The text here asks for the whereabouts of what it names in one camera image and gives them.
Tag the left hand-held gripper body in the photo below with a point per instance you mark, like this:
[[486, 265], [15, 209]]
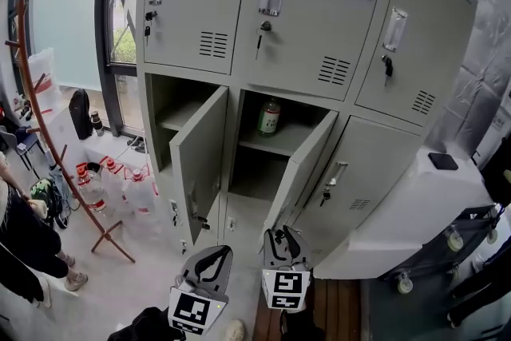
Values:
[[191, 309]]

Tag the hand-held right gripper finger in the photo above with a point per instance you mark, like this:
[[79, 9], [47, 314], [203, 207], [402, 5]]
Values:
[[299, 255], [272, 253]]

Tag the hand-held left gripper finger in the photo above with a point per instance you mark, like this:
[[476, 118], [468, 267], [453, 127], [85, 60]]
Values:
[[222, 275], [193, 265]]

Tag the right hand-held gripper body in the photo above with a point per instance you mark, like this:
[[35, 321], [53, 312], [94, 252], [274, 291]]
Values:
[[285, 289]]

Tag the grey metal locker door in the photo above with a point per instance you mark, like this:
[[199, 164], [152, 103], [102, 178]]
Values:
[[307, 163], [375, 171], [199, 155]]

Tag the person's right forearm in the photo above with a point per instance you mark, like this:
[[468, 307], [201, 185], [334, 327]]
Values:
[[299, 327]]

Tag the person's left forearm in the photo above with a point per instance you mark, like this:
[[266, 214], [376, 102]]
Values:
[[147, 325]]

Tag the black-headed key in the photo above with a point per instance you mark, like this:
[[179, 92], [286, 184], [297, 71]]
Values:
[[259, 44], [388, 70], [147, 30]]

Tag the person's white shoe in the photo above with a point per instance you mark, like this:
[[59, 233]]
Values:
[[235, 330]]

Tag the wooden slat platform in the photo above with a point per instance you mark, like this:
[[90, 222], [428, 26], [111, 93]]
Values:
[[339, 311]]

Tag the clear red-capped water jug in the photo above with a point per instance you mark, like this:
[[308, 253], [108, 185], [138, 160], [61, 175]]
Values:
[[93, 191], [137, 191], [116, 187]]

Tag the white equipment housing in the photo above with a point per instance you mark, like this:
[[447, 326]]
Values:
[[399, 223]]

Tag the black slipper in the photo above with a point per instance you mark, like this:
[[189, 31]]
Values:
[[134, 140], [140, 147]]

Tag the green label bottle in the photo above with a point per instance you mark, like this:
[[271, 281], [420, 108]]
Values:
[[268, 121]]

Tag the black wheeled cart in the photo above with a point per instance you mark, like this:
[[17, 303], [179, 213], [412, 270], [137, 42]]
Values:
[[439, 251]]

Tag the teal folded umbrella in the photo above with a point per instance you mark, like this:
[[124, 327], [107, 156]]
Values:
[[62, 187]]

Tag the beige cup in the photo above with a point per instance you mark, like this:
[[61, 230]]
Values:
[[39, 208]]

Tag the dark thermos bottle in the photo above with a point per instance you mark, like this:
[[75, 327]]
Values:
[[97, 125]]

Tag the green and black bag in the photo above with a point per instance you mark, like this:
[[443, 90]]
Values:
[[40, 189]]

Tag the black phone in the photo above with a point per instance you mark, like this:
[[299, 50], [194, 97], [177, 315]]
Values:
[[443, 161]]

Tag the white water dispenser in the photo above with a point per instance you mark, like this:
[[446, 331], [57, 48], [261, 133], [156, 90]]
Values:
[[66, 132]]

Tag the black backpack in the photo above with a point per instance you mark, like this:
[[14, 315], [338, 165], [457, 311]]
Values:
[[80, 113]]

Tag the blue chair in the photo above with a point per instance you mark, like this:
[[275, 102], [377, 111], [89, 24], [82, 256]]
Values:
[[28, 132]]

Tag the black hanging garment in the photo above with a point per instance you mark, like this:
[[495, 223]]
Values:
[[497, 175]]

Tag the small black device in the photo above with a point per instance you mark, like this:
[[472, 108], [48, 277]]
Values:
[[25, 109]]

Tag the silver foil sheet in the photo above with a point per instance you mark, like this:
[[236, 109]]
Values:
[[471, 92]]

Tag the red-brown wooden coat rack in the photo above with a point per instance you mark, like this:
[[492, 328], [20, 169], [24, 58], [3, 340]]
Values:
[[30, 84]]

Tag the large clear dispenser water jug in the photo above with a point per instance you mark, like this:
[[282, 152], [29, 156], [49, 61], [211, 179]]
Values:
[[48, 68]]

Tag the frosted glass panel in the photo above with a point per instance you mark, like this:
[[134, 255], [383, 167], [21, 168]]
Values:
[[68, 24]]

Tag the black window frame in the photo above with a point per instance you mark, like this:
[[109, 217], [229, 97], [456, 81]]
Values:
[[14, 12], [104, 52]]

